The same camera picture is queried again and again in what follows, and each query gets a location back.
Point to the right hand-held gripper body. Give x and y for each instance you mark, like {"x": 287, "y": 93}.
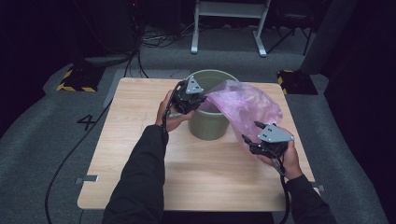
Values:
{"x": 274, "y": 135}

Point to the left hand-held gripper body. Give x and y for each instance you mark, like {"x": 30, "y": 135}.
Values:
{"x": 186, "y": 99}

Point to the pink plastic bag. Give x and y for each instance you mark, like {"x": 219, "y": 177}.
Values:
{"x": 246, "y": 105}

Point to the green ribbed plastic bin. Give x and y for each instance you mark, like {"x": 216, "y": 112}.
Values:
{"x": 208, "y": 126}

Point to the person's left hand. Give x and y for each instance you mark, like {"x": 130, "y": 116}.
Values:
{"x": 168, "y": 119}

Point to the person's right hand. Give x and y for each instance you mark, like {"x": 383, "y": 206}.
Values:
{"x": 292, "y": 165}

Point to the black yellow striped base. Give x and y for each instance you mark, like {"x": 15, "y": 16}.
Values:
{"x": 297, "y": 82}
{"x": 81, "y": 79}

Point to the grey tape piece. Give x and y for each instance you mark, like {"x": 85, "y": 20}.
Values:
{"x": 87, "y": 179}
{"x": 320, "y": 188}

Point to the person's dark clothing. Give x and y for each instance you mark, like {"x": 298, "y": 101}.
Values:
{"x": 218, "y": 218}

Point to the black folding stand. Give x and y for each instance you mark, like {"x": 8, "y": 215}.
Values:
{"x": 292, "y": 28}

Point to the grey curtain column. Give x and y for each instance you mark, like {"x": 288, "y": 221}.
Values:
{"x": 327, "y": 34}

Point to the white metal table frame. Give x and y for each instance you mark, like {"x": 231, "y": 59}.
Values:
{"x": 230, "y": 9}

